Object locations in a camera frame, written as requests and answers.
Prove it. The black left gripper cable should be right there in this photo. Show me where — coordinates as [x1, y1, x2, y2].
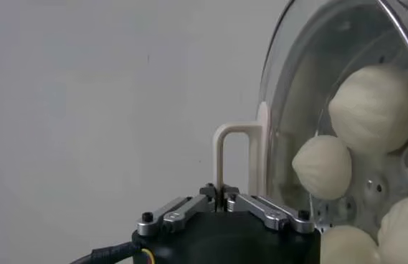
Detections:
[69, 242, 142, 264]

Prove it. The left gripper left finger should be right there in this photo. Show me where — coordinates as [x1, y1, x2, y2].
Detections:
[136, 183, 223, 237]

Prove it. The glass lid with cream handle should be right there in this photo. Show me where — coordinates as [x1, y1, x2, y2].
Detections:
[212, 0, 408, 264]

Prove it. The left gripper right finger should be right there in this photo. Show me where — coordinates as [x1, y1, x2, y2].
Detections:
[223, 183, 315, 235]

